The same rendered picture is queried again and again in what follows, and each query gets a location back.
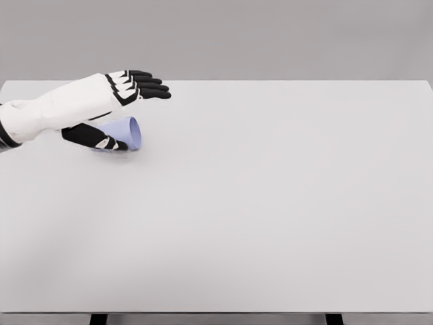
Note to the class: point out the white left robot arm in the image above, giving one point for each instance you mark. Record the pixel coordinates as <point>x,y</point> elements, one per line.
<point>20,120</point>

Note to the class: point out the light purple cup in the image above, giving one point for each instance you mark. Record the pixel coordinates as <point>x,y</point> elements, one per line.
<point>126,132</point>

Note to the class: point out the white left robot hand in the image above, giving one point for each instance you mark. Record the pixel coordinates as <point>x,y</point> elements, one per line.
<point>84,96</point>

